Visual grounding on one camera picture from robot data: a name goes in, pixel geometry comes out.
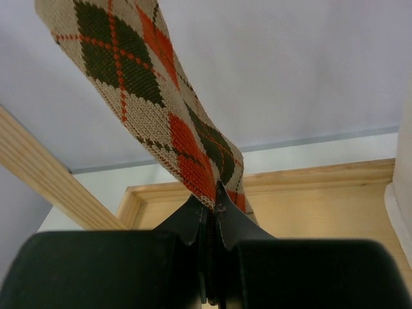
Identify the clear plastic bag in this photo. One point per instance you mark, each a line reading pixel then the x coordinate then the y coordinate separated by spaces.
pixel 397 196

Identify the wooden clothes rack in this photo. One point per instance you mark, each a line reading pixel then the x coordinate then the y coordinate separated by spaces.
pixel 335 189

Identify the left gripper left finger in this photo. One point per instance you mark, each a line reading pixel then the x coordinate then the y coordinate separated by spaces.
pixel 113 268

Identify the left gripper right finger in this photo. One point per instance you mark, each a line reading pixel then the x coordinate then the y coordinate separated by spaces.
pixel 257 270

